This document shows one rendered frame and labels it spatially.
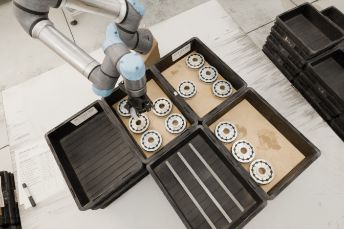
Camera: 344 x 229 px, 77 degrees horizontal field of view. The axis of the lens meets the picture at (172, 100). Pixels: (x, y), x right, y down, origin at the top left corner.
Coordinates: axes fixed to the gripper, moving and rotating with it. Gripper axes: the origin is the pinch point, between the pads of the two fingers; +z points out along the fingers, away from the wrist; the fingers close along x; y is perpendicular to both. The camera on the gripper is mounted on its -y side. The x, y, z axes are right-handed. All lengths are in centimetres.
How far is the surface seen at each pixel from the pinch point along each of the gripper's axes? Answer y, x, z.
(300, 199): 72, 40, 21
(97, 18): -181, 46, 91
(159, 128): 7.7, 5.6, 12.9
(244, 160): 44, 26, 7
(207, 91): 7.0, 36.6, 8.2
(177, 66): -15.7, 34.5, 8.5
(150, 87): -14.0, 15.2, 11.4
